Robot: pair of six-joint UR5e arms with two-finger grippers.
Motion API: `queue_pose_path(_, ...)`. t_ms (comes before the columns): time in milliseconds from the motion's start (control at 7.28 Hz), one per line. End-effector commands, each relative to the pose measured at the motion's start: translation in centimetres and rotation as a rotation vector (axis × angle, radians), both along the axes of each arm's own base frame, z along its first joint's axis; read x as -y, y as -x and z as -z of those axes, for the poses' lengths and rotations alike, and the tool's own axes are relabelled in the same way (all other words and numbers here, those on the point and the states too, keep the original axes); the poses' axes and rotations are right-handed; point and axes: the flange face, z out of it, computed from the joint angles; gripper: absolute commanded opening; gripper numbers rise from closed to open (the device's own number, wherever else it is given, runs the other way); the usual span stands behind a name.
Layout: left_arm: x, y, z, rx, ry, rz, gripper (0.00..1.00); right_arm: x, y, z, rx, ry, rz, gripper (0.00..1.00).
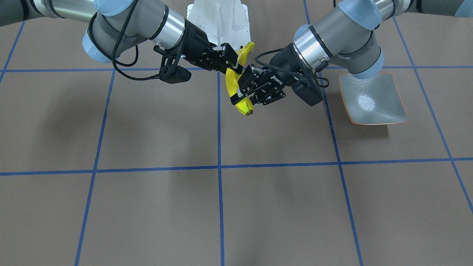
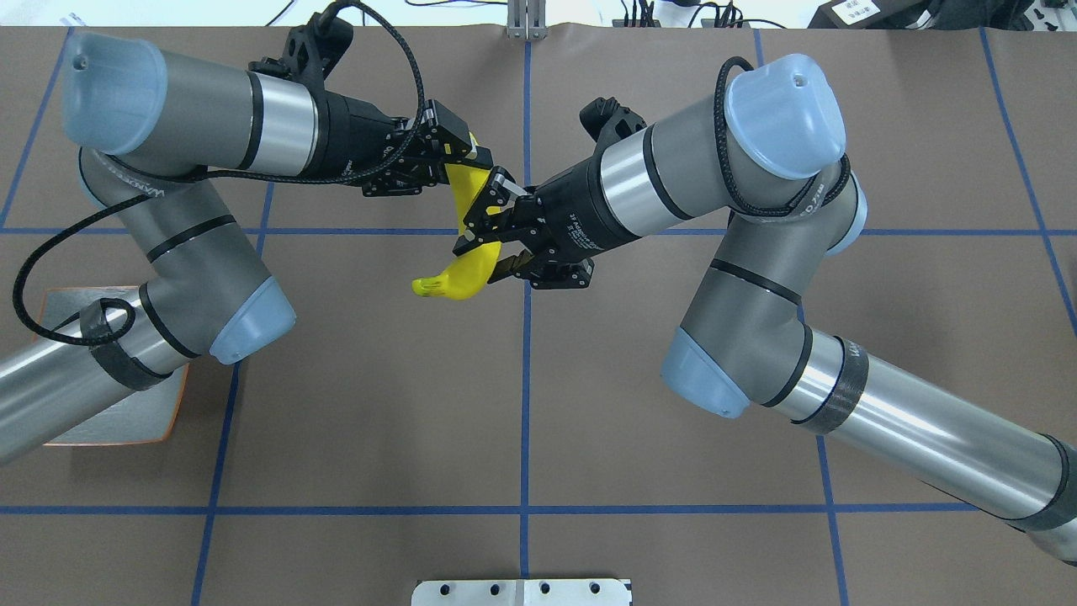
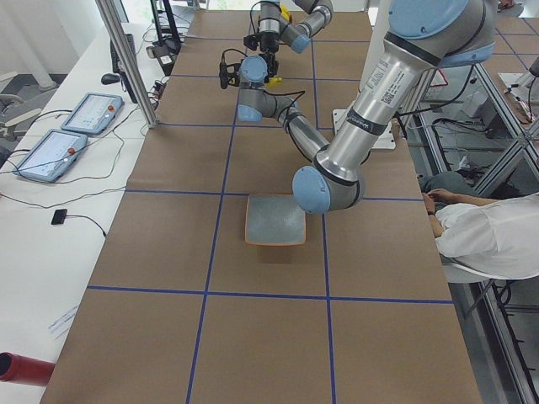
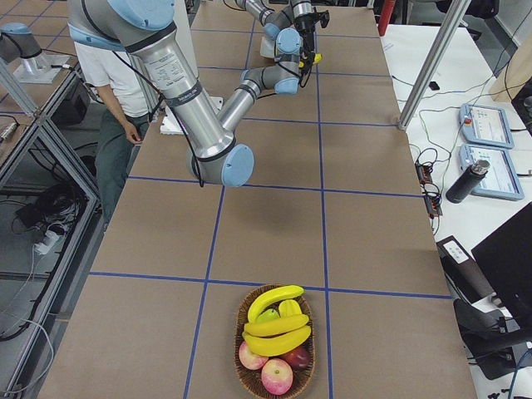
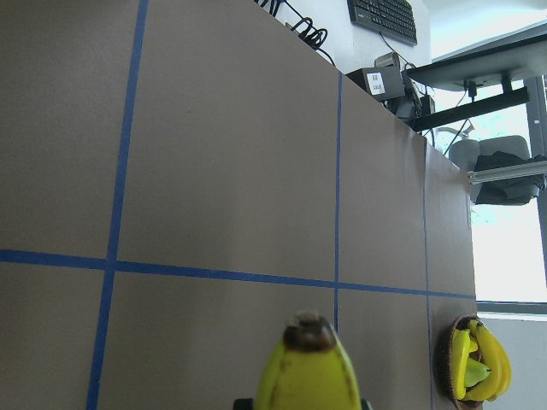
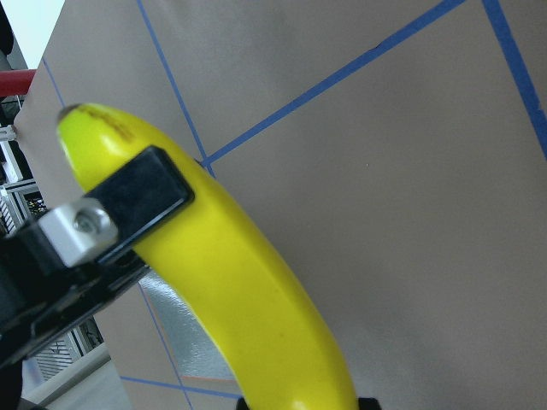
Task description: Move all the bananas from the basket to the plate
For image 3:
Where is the aluminium frame post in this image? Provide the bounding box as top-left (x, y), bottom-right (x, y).
top-left (95, 0), bottom-right (157, 128)

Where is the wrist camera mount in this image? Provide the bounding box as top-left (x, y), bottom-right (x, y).
top-left (219, 48), bottom-right (248, 90)
top-left (243, 34), bottom-right (260, 51)

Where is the blue teach pendant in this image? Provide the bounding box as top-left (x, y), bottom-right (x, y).
top-left (61, 93), bottom-right (124, 136)
top-left (12, 130), bottom-right (88, 183)

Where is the far blue teach pendant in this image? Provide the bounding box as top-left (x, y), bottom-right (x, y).
top-left (61, 93), bottom-right (124, 136)

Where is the red cylinder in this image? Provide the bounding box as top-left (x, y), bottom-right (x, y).
top-left (1, 352), bottom-right (56, 386)

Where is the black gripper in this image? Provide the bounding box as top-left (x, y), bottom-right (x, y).
top-left (264, 53), bottom-right (279, 82)
top-left (259, 31), bottom-right (279, 53)

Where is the person in white shirt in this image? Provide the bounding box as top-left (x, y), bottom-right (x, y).
top-left (418, 172), bottom-right (538, 280)

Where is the yellow banana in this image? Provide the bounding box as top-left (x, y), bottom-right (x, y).
top-left (266, 77), bottom-right (283, 88)
top-left (280, 3), bottom-right (292, 22)

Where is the near blue teach pendant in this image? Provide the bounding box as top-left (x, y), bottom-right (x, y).
top-left (12, 130), bottom-right (88, 183)

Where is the grey square plate orange rim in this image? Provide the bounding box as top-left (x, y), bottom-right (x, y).
top-left (245, 194), bottom-right (307, 247)

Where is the black computer mouse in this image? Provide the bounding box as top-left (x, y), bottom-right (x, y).
top-left (100, 73), bottom-right (121, 85)

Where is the small black box device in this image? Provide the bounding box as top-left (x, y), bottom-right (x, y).
top-left (51, 209), bottom-right (67, 226)

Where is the white camera mast base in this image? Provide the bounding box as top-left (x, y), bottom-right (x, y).
top-left (331, 1), bottom-right (412, 154)

